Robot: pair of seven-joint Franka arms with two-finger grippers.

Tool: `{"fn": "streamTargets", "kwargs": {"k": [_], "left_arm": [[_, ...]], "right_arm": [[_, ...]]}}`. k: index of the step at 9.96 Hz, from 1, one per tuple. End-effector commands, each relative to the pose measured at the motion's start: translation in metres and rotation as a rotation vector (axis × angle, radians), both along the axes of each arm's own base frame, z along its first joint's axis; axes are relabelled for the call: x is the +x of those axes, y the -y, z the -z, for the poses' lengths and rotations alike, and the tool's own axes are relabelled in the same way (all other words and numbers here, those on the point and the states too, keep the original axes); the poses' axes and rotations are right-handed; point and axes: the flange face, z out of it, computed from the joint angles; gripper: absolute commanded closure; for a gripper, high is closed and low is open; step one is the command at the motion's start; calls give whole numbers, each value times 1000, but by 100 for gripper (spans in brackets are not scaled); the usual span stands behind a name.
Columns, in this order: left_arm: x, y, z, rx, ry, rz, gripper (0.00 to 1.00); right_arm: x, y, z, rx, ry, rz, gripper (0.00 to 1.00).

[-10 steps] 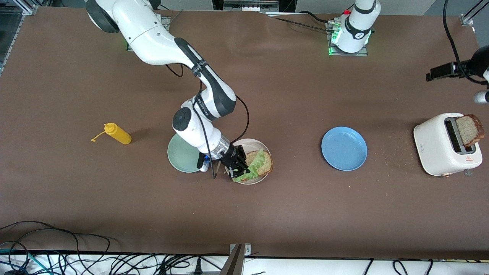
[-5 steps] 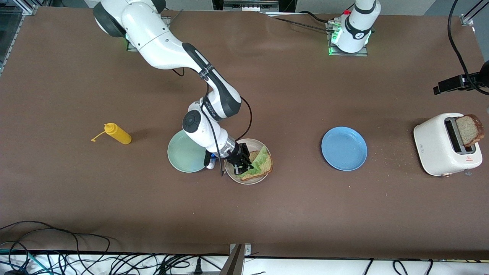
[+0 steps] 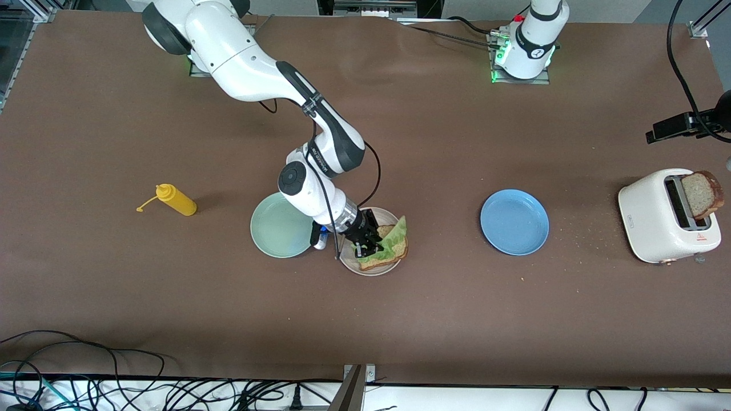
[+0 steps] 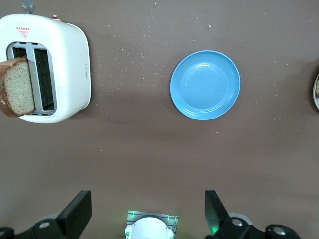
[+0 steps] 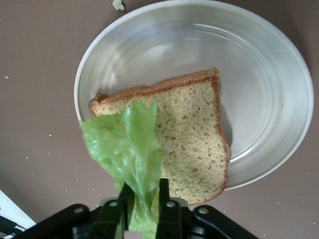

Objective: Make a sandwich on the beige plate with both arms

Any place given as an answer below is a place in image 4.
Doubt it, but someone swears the white toaster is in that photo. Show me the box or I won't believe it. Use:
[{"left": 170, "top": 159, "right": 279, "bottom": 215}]
[{"left": 0, "top": 0, "right": 92, "bottom": 124}]

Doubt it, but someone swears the blue plate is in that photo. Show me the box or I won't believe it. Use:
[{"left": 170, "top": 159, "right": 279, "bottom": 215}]
[{"left": 170, "top": 50, "right": 242, "bottom": 121}]

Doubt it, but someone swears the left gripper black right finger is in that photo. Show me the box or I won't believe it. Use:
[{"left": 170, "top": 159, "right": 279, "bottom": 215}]
[{"left": 200, "top": 190, "right": 301, "bottom": 239}]

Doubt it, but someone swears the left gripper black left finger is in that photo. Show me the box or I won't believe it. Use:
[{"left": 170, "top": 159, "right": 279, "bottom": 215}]
[{"left": 16, "top": 190, "right": 92, "bottom": 239}]

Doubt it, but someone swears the beige plate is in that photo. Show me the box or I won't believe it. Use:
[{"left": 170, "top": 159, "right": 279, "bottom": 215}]
[{"left": 312, "top": 73, "right": 319, "bottom": 111}]

